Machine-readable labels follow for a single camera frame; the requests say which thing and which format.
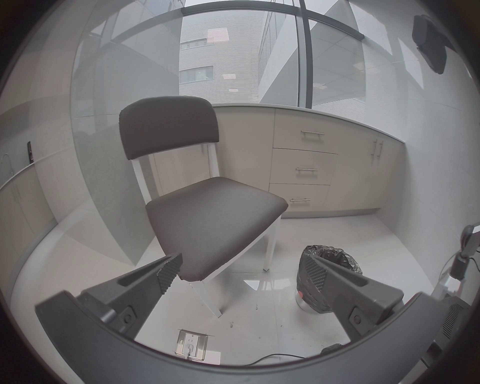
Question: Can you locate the silver trash bin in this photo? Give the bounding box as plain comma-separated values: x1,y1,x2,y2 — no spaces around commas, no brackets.
294,288,328,314

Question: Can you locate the window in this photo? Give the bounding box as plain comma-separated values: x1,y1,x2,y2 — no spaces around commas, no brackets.
70,0,480,126

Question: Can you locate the black cable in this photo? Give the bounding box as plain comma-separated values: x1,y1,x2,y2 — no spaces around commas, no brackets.
243,342,343,367

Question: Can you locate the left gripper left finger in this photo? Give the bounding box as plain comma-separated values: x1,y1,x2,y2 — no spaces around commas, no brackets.
77,252,184,340

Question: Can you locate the beige cabinet with drawers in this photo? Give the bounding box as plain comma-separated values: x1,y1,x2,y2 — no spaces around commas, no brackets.
150,104,408,219

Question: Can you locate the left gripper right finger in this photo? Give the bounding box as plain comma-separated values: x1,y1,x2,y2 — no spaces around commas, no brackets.
298,254,406,340

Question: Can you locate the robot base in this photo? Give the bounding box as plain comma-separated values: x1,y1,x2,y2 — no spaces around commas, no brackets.
420,270,480,376

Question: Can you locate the grey padded white-framed chair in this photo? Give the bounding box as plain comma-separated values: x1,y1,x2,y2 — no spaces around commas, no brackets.
118,95,290,320

